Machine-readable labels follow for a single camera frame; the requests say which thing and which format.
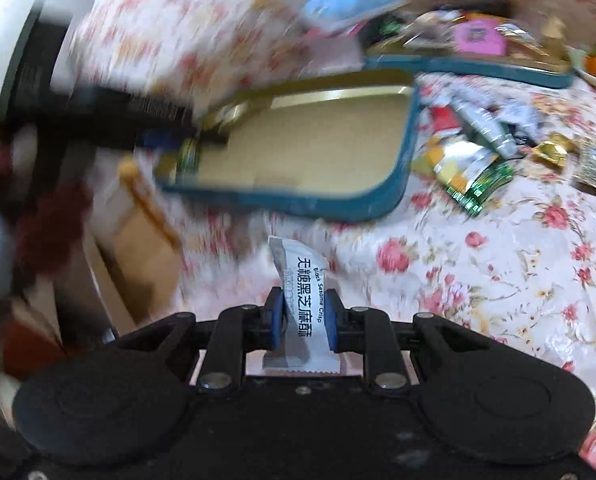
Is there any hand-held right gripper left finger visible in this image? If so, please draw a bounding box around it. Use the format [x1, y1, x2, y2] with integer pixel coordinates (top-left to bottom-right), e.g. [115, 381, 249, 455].
[110, 287, 285, 392]

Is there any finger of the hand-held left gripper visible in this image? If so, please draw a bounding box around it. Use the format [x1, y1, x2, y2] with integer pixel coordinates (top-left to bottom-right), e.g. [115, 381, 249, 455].
[75, 84, 231, 154]

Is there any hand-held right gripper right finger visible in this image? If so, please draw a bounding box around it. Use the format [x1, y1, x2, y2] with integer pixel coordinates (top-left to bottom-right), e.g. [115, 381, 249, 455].
[325, 290, 494, 392]

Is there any white black-print snack packet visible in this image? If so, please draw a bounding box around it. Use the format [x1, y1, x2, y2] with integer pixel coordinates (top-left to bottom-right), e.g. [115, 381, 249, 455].
[263, 236, 342, 376]

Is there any blue tin tray gold inside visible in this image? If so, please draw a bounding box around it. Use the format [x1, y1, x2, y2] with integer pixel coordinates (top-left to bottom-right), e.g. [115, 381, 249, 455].
[153, 69, 421, 224]

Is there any green snack packet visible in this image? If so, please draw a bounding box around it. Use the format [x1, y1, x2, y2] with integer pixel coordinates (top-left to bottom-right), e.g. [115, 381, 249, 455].
[444, 161, 515, 217]

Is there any gold foil candy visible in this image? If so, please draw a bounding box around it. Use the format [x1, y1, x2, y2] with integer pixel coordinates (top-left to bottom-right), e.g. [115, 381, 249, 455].
[532, 132, 579, 172]

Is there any blue tin tray with snacks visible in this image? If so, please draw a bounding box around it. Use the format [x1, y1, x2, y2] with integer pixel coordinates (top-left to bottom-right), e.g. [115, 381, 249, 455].
[365, 10, 576, 89]

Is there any cardboard box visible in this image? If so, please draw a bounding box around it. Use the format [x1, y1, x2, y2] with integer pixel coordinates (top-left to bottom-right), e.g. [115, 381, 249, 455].
[90, 157, 185, 333]

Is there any yellow white snack packet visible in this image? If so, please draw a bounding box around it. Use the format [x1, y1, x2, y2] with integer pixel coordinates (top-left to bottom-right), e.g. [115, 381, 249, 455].
[412, 137, 500, 187]

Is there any pink white carton box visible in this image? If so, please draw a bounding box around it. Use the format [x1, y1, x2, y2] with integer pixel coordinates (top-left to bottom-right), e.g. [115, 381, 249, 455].
[303, 22, 365, 63]

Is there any red white snack packet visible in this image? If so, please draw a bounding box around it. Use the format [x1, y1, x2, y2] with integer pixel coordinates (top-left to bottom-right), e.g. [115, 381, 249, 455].
[430, 104, 462, 137]

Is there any grey white snack packet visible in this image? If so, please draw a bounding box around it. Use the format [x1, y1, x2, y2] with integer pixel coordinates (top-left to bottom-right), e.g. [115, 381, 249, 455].
[452, 95, 520, 159]

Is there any pink snack packet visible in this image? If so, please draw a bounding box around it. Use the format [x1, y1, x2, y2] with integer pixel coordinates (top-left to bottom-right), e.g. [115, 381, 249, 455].
[453, 19, 510, 57]

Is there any white fruit plate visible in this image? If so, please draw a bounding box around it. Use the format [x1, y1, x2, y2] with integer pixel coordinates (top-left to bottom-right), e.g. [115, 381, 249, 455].
[568, 45, 596, 95]

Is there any gold paper snack packet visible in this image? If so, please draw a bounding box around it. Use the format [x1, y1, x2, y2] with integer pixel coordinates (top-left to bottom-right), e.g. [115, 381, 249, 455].
[542, 15, 570, 57]

